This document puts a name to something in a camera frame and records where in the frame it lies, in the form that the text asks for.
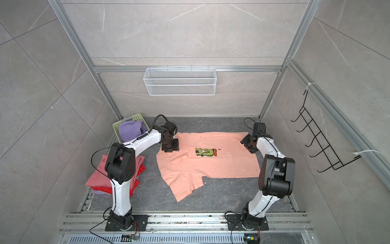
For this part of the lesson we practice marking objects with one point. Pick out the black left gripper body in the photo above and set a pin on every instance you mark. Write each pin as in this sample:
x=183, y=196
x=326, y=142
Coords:
x=172, y=145

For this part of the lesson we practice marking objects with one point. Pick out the white zip tie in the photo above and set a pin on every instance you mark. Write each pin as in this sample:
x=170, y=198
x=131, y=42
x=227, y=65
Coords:
x=366, y=151

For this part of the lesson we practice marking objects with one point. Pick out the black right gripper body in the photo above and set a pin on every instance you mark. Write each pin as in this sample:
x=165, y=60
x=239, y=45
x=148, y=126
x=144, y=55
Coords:
x=248, y=141

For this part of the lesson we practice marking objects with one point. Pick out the green plastic basket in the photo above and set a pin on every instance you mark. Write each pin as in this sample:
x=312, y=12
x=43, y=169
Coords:
x=135, y=117

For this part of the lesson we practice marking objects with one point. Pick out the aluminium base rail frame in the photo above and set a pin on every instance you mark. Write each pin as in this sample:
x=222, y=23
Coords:
x=187, y=228

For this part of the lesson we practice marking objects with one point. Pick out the purple t-shirt in basket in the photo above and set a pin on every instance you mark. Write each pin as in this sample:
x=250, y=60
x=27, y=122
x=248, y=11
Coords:
x=130, y=130

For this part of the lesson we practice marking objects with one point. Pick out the red folded t-shirt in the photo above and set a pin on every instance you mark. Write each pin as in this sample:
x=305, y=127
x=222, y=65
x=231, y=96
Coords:
x=106, y=188

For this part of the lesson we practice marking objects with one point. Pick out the white wire mesh basket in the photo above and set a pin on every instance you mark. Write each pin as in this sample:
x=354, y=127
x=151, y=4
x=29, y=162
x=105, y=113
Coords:
x=180, y=81

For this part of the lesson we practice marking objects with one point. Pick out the salmon pink printed t-shirt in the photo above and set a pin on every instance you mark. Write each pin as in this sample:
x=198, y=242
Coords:
x=216, y=155

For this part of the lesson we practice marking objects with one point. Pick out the lavender folded t-shirt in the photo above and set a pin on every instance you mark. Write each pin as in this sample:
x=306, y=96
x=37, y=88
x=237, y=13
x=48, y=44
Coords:
x=98, y=192

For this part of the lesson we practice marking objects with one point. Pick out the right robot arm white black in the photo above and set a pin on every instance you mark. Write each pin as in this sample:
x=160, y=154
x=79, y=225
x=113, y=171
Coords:
x=276, y=178

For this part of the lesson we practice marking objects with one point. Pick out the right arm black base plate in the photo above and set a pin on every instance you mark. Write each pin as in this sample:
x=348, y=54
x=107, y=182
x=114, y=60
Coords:
x=234, y=222

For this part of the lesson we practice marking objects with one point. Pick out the black wire hook rack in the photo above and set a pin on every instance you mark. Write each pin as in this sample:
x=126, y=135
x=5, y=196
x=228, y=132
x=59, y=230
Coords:
x=334, y=162

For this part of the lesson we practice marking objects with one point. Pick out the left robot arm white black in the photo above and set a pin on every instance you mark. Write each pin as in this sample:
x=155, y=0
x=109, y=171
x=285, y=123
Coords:
x=121, y=169

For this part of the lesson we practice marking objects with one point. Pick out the pink folded t-shirt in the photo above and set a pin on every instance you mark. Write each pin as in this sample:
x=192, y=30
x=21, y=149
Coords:
x=97, y=179

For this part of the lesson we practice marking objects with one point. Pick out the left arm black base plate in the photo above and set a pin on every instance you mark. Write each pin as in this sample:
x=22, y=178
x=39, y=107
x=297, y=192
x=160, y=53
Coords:
x=137, y=221

